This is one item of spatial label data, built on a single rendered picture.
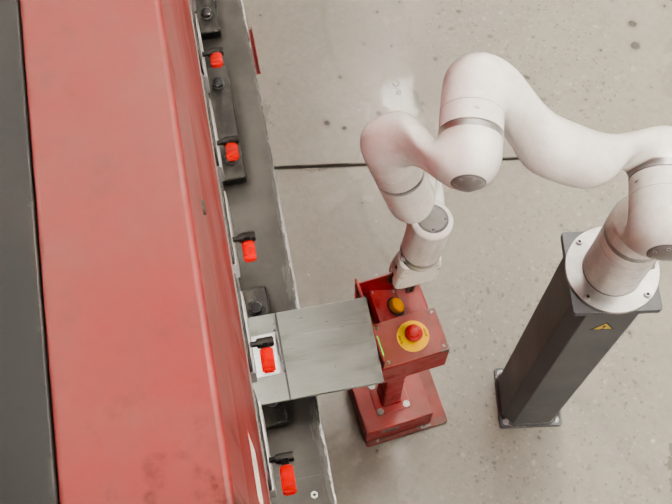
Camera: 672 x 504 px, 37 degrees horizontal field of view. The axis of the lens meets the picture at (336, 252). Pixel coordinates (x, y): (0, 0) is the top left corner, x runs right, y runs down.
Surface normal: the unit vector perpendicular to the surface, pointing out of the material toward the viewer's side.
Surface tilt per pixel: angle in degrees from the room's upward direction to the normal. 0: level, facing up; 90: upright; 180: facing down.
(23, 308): 0
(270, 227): 0
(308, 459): 0
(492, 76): 25
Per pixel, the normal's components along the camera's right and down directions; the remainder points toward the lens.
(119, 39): 0.00, -0.39
